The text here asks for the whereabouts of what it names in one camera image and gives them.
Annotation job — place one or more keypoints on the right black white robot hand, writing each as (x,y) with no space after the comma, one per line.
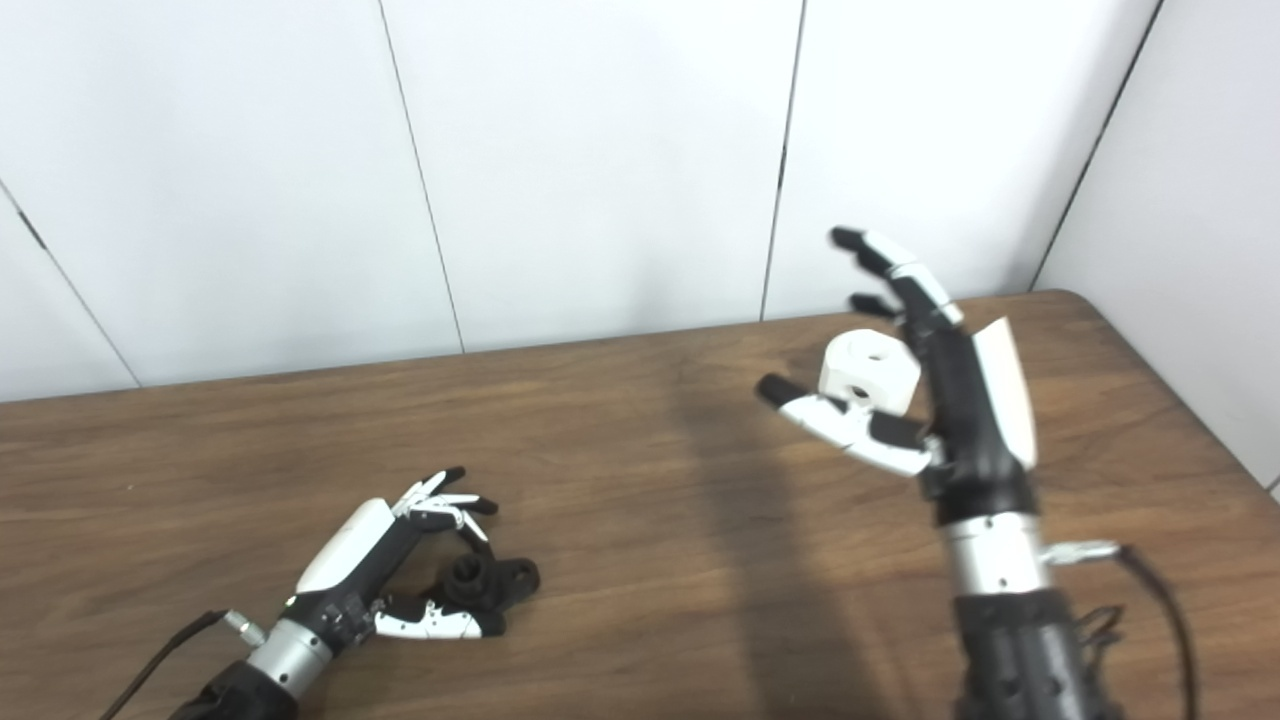
(975,430)

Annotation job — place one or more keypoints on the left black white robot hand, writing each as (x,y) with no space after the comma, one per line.
(345,550)

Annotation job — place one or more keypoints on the round white plastic piece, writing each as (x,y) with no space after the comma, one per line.
(870,375)

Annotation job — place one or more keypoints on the black plastic holder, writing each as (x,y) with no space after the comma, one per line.
(480,585)

